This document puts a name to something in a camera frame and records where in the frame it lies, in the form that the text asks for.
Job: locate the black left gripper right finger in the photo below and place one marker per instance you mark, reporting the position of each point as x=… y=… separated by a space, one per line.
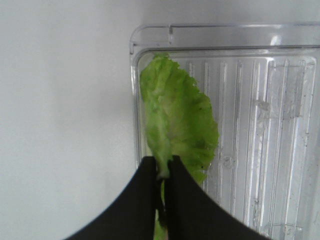
x=192 y=215

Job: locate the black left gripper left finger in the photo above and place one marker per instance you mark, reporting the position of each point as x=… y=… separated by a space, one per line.
x=132 y=215

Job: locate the green lettuce leaf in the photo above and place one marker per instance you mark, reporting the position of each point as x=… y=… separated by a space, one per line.
x=179 y=118

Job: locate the clear plastic left tray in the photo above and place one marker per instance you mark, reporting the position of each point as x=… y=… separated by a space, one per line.
x=263 y=81

